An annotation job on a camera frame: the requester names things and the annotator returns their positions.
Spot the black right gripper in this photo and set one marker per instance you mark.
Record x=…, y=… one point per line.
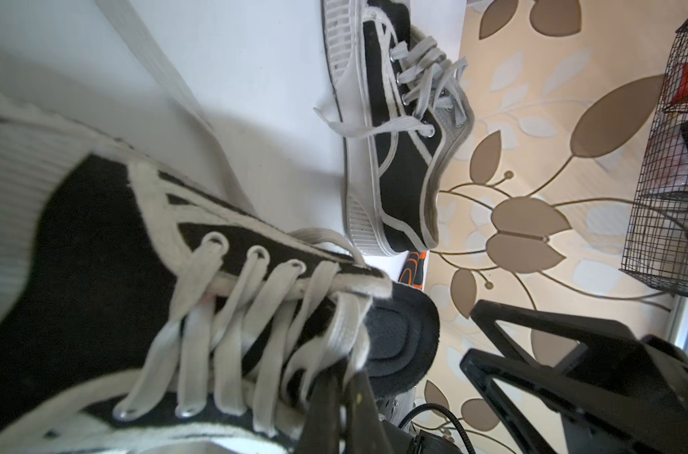
x=651, y=371

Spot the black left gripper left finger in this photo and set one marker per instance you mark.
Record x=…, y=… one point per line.
x=321, y=432

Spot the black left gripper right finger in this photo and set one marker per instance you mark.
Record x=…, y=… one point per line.
x=364, y=433

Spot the black white canvas sneaker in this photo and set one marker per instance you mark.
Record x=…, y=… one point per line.
x=140, y=313

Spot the black wire basket on right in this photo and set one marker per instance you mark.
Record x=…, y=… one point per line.
x=656, y=246

